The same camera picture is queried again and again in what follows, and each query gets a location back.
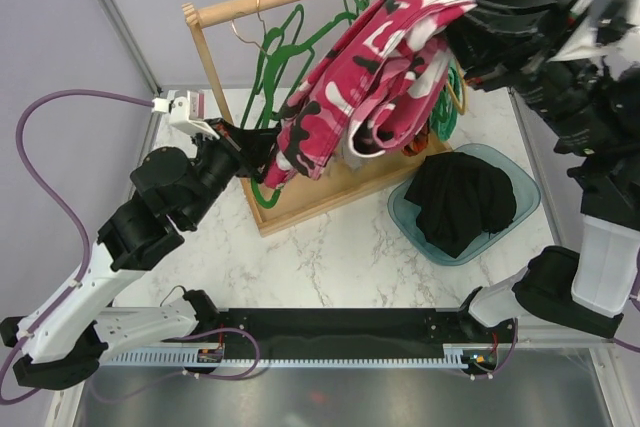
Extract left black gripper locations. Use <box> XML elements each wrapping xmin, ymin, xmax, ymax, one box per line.
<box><xmin>186</xmin><ymin>117</ymin><xmax>282</xmax><ymax>228</ymax></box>

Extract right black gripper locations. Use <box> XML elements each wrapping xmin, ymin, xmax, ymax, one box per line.
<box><xmin>431</xmin><ymin>0</ymin><xmax>636</xmax><ymax>160</ymax></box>

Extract green hanger with black trousers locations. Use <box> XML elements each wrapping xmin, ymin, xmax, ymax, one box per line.
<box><xmin>240</xmin><ymin>3</ymin><xmax>305</xmax><ymax>128</ymax></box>

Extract pink camouflage trousers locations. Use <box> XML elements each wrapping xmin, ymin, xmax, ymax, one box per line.
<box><xmin>264</xmin><ymin>0</ymin><xmax>476</xmax><ymax>189</ymax></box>

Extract green hanger with pink trousers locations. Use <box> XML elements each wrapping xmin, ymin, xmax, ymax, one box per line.
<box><xmin>249</xmin><ymin>4</ymin><xmax>361</xmax><ymax>209</ymax></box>

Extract black trousers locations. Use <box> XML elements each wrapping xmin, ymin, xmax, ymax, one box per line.
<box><xmin>404</xmin><ymin>152</ymin><xmax>517</xmax><ymax>258</ymax></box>

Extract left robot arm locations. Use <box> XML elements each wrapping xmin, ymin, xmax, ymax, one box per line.
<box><xmin>1</xmin><ymin>119</ymin><xmax>279</xmax><ymax>391</ymax></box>

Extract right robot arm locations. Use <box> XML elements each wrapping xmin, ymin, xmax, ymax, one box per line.
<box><xmin>445</xmin><ymin>0</ymin><xmax>639</xmax><ymax>342</ymax></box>

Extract yellow hanger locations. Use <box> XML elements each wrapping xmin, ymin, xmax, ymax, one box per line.
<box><xmin>446</xmin><ymin>59</ymin><xmax>467</xmax><ymax>116</ymax></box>

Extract grey trousers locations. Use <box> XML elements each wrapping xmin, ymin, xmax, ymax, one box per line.
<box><xmin>335</xmin><ymin>144</ymin><xmax>366</xmax><ymax>171</ymax></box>

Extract green white tie-dye trousers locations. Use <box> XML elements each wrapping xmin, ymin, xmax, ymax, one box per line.
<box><xmin>429</xmin><ymin>61</ymin><xmax>464</xmax><ymax>142</ymax></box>

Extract orange patterned trousers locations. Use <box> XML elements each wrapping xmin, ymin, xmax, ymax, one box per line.
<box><xmin>402</xmin><ymin>122</ymin><xmax>430</xmax><ymax>157</ymax></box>

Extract wooden clothes rack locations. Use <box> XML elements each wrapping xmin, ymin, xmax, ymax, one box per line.
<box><xmin>182</xmin><ymin>0</ymin><xmax>451</xmax><ymax>236</ymax></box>

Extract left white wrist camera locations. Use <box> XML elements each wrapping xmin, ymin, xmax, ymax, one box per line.
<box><xmin>152</xmin><ymin>90</ymin><xmax>220</xmax><ymax>140</ymax></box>

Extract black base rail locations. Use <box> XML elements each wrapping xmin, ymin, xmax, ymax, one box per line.
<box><xmin>163</xmin><ymin>308</ymin><xmax>517</xmax><ymax>378</ymax></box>

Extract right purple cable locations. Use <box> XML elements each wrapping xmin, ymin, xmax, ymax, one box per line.
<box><xmin>612</xmin><ymin>276</ymin><xmax>640</xmax><ymax>353</ymax></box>

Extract purple cable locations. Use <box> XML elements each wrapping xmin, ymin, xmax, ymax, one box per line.
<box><xmin>612</xmin><ymin>276</ymin><xmax>640</xmax><ymax>353</ymax></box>
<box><xmin>0</xmin><ymin>90</ymin><xmax>261</xmax><ymax>406</ymax></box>

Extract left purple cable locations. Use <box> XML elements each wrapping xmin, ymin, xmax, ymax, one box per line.
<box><xmin>0</xmin><ymin>90</ymin><xmax>261</xmax><ymax>406</ymax></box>

